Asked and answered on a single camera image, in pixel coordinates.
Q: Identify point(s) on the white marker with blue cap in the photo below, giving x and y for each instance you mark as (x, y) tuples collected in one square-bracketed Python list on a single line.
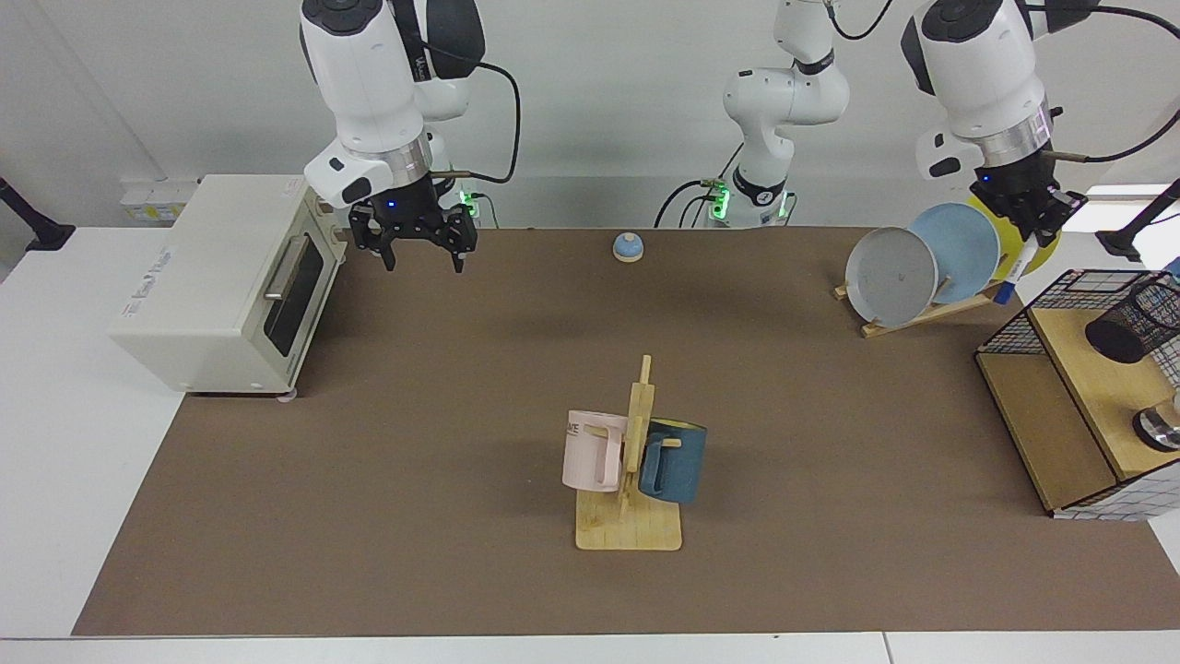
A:
[(1014, 277)]

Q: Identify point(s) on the black mesh pen holder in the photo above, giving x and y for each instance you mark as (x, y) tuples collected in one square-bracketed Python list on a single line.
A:
[(1120, 337)]

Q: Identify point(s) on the yellow plate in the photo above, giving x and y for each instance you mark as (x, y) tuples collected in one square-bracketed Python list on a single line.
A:
[(1044, 260)]

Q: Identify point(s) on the light blue plate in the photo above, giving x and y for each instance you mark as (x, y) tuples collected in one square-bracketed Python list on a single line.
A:
[(963, 249)]

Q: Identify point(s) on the wooden plate rack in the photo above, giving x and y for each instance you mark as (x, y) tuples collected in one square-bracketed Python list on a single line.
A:
[(959, 304)]

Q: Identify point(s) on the grey plate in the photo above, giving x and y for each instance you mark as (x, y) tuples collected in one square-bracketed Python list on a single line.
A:
[(890, 277)]

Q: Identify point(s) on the small blue round thing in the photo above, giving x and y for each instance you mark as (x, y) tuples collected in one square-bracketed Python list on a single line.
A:
[(628, 247)]

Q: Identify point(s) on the pale toaster oven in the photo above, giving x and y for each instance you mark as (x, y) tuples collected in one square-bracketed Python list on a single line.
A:
[(212, 277)]

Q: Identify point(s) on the silver round metal object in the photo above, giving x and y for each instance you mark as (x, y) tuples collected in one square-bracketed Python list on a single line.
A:
[(1160, 429)]

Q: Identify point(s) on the pink cup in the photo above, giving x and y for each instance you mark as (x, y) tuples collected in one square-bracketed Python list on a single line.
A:
[(590, 456)]

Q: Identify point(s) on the brown table cloth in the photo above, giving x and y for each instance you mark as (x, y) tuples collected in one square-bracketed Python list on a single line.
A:
[(461, 507)]

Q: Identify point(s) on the white checkered cloth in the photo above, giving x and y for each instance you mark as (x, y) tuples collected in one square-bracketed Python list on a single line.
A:
[(1134, 503)]

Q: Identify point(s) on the dark blue cup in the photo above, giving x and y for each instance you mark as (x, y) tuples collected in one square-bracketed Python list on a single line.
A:
[(678, 466)]

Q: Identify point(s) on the wooden cup stand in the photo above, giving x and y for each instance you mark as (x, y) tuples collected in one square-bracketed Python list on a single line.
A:
[(627, 530)]

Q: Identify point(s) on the black clamp mount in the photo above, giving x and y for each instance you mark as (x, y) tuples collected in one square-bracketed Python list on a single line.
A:
[(1129, 242), (37, 231)]

